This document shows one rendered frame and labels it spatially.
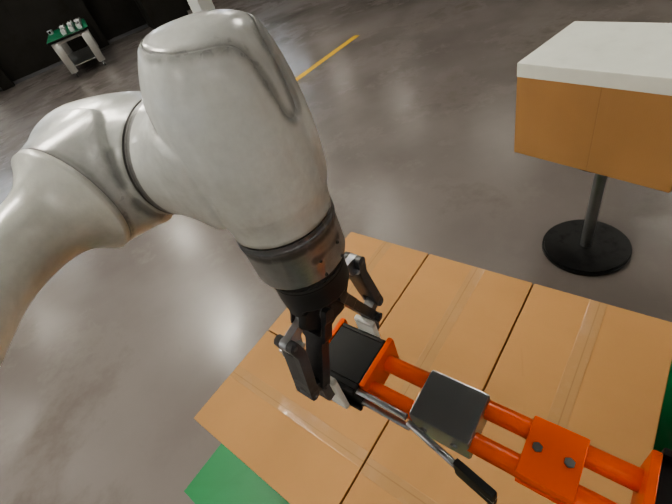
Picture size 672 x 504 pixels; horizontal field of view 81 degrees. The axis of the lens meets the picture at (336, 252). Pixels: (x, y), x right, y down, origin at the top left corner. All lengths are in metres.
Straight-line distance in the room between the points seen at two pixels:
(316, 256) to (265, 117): 0.12
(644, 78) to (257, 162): 1.50
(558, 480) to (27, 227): 0.49
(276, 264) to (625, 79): 1.49
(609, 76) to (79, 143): 1.58
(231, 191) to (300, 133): 0.06
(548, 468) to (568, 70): 1.47
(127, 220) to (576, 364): 1.25
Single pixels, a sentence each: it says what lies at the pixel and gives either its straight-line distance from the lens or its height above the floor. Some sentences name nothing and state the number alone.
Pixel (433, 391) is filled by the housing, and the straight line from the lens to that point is 0.49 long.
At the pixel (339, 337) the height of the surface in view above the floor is 1.29.
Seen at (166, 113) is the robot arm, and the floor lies 1.65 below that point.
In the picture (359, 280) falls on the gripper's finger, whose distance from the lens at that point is 0.46.
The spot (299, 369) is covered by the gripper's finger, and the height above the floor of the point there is 1.37.
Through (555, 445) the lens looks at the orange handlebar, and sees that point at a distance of 0.47.
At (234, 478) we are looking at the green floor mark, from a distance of 2.03.
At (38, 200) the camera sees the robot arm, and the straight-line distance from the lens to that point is 0.36.
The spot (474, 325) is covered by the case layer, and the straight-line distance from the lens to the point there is 1.42.
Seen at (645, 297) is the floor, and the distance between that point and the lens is 2.29.
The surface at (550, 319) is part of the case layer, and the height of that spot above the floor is 0.54.
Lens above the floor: 1.72
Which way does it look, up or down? 42 degrees down
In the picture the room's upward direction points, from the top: 21 degrees counter-clockwise
